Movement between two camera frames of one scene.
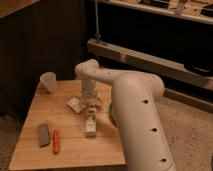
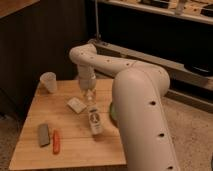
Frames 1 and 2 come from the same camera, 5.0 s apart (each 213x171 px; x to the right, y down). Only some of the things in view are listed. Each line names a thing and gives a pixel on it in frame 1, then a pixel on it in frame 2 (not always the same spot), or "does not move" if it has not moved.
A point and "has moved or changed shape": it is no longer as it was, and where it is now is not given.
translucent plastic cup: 49,81 does not move
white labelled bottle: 91,122 has moved or changed shape
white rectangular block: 76,105 does not move
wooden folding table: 54,133 does not move
